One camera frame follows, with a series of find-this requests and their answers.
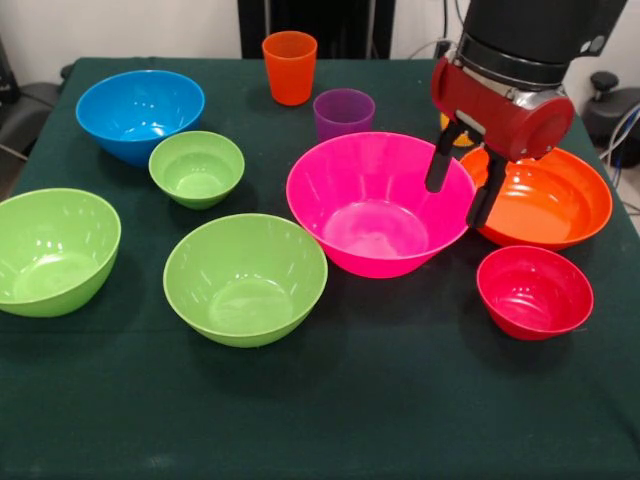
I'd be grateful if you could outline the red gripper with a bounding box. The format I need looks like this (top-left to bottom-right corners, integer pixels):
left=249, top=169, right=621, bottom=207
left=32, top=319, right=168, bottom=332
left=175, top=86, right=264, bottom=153
left=424, top=55, right=576, bottom=229

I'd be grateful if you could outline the black office chair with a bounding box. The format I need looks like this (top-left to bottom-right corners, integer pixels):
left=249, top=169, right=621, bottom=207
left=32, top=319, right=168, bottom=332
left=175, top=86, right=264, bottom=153
left=0, top=37, right=76, bottom=161

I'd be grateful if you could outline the black equipment base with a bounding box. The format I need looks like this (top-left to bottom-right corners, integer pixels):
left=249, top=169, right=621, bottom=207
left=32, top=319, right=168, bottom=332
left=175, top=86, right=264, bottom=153
left=582, top=71, right=640, bottom=147

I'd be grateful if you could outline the pink plastic bowl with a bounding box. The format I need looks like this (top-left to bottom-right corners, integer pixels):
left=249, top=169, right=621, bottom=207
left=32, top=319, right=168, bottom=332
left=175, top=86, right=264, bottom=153
left=285, top=131, right=478, bottom=280

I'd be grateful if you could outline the purple plastic cup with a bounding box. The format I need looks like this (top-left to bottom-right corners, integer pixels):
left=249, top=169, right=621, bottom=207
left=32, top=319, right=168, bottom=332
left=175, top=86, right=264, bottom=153
left=312, top=88, right=377, bottom=143

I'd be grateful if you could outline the small red plastic bowl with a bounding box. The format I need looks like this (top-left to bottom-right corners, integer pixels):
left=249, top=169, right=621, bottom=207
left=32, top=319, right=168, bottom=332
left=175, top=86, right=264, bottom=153
left=475, top=244, right=595, bottom=342

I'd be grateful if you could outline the orange plastic bowl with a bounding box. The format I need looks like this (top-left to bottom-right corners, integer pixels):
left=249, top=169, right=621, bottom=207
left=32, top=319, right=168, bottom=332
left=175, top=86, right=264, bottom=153
left=458, top=144, right=614, bottom=252

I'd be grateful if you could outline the dark green tablecloth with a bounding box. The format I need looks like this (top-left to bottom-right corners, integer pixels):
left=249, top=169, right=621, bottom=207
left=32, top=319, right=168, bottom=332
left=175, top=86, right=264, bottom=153
left=0, top=57, right=640, bottom=480

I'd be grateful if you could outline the bundle of grey cables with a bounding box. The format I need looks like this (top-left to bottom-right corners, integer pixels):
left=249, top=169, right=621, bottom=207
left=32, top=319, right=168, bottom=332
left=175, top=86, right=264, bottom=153
left=598, top=102, right=640, bottom=174

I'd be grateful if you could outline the yellow plastic cup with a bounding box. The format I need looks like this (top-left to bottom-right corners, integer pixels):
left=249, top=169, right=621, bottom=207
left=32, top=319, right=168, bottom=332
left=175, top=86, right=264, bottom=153
left=439, top=112, right=475, bottom=148

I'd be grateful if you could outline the small green plastic bowl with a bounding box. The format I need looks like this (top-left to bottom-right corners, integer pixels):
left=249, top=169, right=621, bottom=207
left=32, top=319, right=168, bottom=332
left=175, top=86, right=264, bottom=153
left=147, top=130, right=246, bottom=211

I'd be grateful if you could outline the orange plastic cup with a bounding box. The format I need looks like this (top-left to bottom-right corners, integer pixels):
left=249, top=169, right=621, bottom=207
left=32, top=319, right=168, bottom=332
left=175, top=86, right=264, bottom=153
left=261, top=30, right=319, bottom=107

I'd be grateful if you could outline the blue plastic bowl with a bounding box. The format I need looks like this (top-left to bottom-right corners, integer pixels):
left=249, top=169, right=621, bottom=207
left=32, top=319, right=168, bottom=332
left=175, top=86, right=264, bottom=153
left=75, top=69, right=206, bottom=168

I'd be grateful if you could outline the large green plastic bowl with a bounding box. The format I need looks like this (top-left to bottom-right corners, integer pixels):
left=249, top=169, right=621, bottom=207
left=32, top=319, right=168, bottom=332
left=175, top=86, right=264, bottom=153
left=0, top=187, right=123, bottom=319
left=162, top=213, right=329, bottom=349

